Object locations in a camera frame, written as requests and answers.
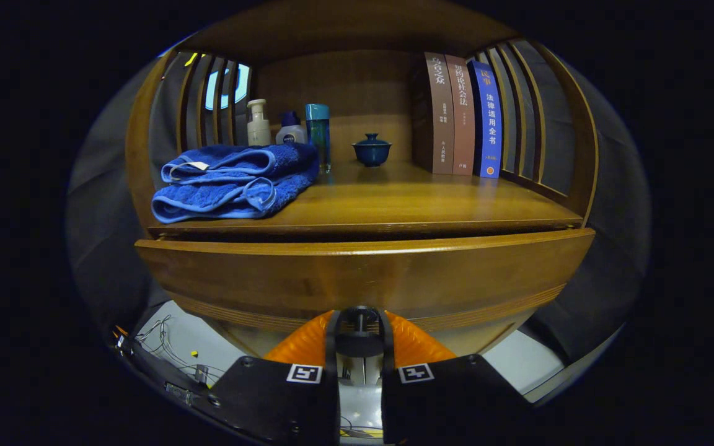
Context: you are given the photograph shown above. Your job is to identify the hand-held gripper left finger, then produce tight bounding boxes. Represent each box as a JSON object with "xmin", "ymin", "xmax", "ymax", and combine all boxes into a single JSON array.
[{"xmin": 208, "ymin": 310, "xmax": 340, "ymax": 444}]

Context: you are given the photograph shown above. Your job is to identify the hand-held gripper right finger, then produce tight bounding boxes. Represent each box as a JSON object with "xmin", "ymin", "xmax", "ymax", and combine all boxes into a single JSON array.
[{"xmin": 381, "ymin": 310, "xmax": 537, "ymax": 444}]

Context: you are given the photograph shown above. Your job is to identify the wooden drawer with black knob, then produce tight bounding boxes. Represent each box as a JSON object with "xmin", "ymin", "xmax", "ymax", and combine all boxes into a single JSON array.
[{"xmin": 135, "ymin": 228, "xmax": 596, "ymax": 360}]

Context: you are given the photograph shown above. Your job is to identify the wooden countertop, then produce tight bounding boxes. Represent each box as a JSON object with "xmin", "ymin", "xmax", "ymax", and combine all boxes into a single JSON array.
[{"xmin": 146, "ymin": 158, "xmax": 584, "ymax": 239}]

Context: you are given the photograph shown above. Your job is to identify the wooden cabinet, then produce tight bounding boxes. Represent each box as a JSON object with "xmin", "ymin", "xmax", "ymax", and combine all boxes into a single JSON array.
[{"xmin": 125, "ymin": 0, "xmax": 599, "ymax": 366}]

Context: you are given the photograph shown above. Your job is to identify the folded blue towel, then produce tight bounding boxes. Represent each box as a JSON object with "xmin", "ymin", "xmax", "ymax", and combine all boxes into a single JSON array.
[{"xmin": 151, "ymin": 142, "xmax": 320, "ymax": 224}]

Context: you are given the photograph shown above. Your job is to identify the blue lidded teacup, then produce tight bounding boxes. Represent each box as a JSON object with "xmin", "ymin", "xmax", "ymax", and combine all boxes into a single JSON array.
[{"xmin": 351, "ymin": 133, "xmax": 392, "ymax": 168}]

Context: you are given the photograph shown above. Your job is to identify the teal blue bottle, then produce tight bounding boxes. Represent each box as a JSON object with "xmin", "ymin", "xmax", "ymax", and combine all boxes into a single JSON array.
[{"xmin": 305, "ymin": 103, "xmax": 332, "ymax": 175}]

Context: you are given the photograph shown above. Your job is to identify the white lotion bottle blue cap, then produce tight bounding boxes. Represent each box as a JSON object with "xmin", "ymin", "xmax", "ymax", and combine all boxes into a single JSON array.
[{"xmin": 275, "ymin": 111, "xmax": 307, "ymax": 146}]

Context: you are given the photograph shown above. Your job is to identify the white pump bottle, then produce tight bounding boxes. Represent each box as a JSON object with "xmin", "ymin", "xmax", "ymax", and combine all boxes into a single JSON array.
[{"xmin": 246, "ymin": 99, "xmax": 272, "ymax": 147}]

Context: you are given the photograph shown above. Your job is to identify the blue book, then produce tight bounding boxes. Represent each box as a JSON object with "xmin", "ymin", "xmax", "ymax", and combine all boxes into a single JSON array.
[{"xmin": 467, "ymin": 59, "xmax": 503, "ymax": 180}]

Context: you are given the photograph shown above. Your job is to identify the light brown book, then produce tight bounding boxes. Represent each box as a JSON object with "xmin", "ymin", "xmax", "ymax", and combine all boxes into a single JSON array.
[{"xmin": 445, "ymin": 55, "xmax": 477, "ymax": 177}]

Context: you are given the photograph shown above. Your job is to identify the dark brown book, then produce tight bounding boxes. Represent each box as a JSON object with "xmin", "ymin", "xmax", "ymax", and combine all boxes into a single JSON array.
[{"xmin": 411, "ymin": 52, "xmax": 456, "ymax": 175}]

